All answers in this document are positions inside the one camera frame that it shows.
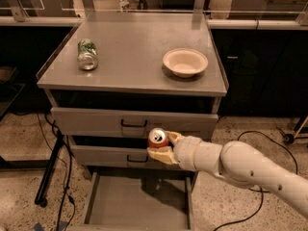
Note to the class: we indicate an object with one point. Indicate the red coke can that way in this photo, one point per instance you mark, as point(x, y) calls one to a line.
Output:
point(157, 138)

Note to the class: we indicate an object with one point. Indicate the wheeled cart leg right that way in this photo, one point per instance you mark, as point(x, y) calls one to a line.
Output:
point(300, 131)

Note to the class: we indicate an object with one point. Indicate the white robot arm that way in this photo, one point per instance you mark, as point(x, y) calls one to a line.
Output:
point(236, 163)

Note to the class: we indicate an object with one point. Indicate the black stand leg with wheel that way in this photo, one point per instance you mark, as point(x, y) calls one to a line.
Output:
point(40, 199)

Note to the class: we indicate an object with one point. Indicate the green soda can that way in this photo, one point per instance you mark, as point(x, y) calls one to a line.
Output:
point(87, 54)

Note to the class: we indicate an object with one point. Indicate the grey top drawer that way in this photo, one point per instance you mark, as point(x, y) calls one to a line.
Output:
point(106, 123)

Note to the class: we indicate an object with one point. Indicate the grey open bottom drawer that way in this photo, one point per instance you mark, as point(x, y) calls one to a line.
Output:
point(138, 200)

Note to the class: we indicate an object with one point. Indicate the black middle drawer handle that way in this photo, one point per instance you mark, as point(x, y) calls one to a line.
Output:
point(138, 160)

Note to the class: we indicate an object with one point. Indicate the grey middle drawer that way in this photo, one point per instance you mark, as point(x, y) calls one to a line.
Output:
point(112, 152)

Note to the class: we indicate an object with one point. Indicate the clear water bottle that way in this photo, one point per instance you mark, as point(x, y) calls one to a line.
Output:
point(124, 5)

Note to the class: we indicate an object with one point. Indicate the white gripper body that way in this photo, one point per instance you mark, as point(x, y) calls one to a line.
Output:
point(188, 152)

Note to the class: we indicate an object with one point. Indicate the black drawer handle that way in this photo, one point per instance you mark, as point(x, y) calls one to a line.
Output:
point(138, 160)
point(123, 123)

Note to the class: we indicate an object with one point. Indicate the black top drawer handle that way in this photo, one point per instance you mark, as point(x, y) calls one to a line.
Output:
point(123, 123)

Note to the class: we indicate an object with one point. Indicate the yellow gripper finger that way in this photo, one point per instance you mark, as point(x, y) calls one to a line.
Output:
point(174, 137)
point(163, 154)

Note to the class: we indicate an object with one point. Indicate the grey metal drawer cabinet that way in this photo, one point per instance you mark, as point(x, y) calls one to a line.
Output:
point(130, 75)

